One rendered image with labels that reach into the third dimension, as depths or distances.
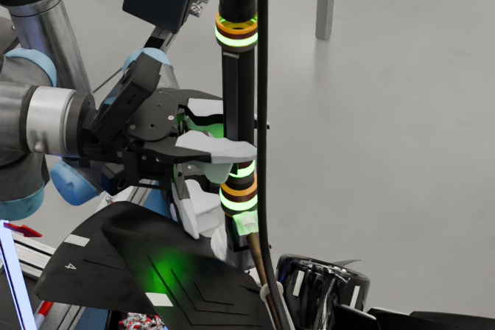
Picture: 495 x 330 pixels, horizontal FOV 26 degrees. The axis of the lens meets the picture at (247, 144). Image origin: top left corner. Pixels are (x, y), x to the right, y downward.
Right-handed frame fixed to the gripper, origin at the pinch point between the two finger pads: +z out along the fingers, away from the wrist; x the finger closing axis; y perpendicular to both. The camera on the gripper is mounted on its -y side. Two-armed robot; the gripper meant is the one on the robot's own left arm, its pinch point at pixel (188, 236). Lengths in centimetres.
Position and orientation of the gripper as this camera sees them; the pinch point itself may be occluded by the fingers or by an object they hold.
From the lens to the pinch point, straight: 144.6
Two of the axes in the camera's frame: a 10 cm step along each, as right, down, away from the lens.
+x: -1.0, 6.9, 7.1
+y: 9.5, -1.4, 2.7
